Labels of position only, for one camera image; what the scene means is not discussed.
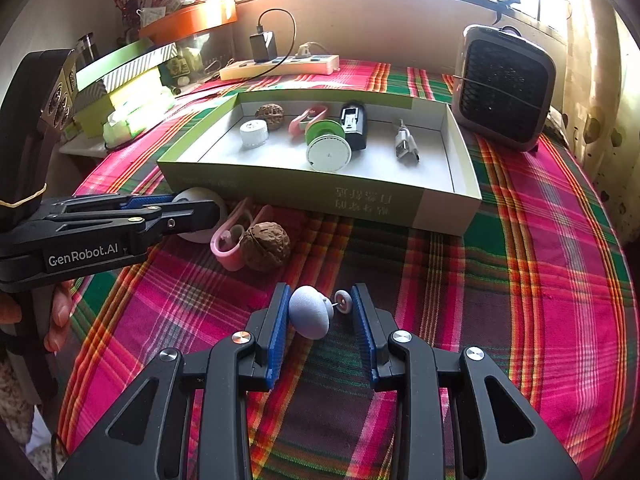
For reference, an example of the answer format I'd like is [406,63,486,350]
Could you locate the green spool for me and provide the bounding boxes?
[305,119,347,148]

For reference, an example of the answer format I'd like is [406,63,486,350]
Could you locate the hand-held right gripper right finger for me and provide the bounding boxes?
[350,283,583,480]

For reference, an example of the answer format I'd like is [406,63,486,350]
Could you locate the green labelled package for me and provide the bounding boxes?
[165,57,201,86]

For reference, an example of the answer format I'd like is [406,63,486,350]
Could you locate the black window clip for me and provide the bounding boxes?
[492,0,521,23]

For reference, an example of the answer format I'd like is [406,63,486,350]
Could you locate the striped box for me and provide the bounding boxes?
[75,42,178,111]

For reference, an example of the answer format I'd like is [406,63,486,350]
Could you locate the brown walnut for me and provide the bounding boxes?
[240,222,292,272]
[255,102,286,122]

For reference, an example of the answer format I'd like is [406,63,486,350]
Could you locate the yellow rubber band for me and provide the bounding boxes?
[0,184,48,209]

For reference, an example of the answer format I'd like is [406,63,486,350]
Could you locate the green tissue pack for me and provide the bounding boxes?
[102,92,176,143]

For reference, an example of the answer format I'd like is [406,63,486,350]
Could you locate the person's left hand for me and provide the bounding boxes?
[0,280,75,353]

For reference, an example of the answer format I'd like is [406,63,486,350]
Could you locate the green and white cardboard box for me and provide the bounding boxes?
[156,91,483,237]

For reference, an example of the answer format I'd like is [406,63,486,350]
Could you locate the black charger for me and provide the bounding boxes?
[249,31,278,64]

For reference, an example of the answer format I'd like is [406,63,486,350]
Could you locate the plaid tablecloth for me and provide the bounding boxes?
[57,57,633,480]

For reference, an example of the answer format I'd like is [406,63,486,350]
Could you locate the yellow-green box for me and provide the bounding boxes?
[75,67,166,138]

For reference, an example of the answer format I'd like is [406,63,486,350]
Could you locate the black rectangular device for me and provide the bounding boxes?
[339,101,369,152]

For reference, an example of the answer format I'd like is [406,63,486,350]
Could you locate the orange tray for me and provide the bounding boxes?
[137,0,238,41]

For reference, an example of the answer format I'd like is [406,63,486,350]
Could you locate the white disc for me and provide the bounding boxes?
[306,133,352,173]

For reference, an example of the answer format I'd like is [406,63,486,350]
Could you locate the heart print curtain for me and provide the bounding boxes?
[545,0,640,241]

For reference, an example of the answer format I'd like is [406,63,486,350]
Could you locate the pale blue mushroom-shaped knob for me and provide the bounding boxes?
[289,285,352,339]

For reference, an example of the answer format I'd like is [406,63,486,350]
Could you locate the white bottle cap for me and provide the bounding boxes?
[239,120,269,149]

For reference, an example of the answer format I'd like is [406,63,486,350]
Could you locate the dark glass jar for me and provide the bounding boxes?
[75,32,98,61]

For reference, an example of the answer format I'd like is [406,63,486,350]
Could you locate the green flat box lid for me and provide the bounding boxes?
[75,39,161,92]

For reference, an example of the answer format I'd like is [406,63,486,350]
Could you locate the black charger cable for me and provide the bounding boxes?
[257,8,297,61]

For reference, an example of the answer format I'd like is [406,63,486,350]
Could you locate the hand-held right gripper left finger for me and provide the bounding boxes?
[57,282,292,480]

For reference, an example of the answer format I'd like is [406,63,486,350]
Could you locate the grey desk heater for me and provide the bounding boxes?
[451,24,556,153]

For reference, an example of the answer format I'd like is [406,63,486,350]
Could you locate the white round holder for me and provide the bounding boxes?
[172,187,227,243]

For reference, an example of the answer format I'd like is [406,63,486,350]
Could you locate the cream power strip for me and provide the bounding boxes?
[219,54,342,82]

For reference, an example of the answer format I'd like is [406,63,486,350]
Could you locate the floral patterned clothing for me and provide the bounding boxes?
[0,355,43,456]

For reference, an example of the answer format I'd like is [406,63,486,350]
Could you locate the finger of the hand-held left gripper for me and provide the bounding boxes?
[45,194,177,217]
[52,200,228,256]

